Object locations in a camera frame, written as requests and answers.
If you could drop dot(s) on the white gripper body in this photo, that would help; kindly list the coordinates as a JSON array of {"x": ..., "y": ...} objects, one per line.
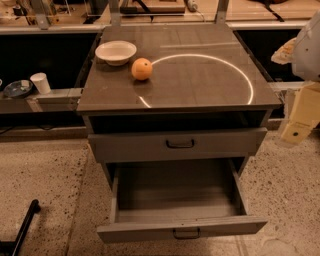
[{"x": 308, "y": 53}]

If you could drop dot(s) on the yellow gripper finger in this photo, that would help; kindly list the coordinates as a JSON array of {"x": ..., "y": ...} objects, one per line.
[
  {"x": 284, "y": 54},
  {"x": 304, "y": 115}
]

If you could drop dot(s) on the orange fruit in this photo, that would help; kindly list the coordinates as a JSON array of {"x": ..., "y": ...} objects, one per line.
[{"x": 141, "y": 69}]

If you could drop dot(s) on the closed grey upper drawer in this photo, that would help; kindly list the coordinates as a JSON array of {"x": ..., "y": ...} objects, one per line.
[{"x": 150, "y": 146}]

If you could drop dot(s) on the grey drawer cabinet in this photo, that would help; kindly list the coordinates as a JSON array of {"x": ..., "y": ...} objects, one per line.
[{"x": 202, "y": 79}]

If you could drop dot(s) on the open grey middle drawer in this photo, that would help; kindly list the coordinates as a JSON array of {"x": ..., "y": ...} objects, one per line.
[{"x": 151, "y": 199}]

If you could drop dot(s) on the white ceramic bowl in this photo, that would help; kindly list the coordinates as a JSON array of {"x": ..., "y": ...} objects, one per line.
[{"x": 116, "y": 53}]

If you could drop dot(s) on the white paper cup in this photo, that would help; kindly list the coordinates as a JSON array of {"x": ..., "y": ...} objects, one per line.
[{"x": 41, "y": 83}]

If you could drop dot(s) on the black metal bar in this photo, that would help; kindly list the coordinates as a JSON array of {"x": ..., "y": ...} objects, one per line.
[{"x": 12, "y": 248}]

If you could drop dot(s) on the black upper drawer handle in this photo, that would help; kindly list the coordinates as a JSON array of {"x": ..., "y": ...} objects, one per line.
[{"x": 180, "y": 145}]

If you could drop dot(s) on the black drawer handle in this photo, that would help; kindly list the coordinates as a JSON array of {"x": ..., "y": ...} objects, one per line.
[
  {"x": 180, "y": 145},
  {"x": 186, "y": 234}
]

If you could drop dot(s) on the black middle drawer handle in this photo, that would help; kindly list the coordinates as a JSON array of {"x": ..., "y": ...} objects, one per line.
[{"x": 186, "y": 234}]

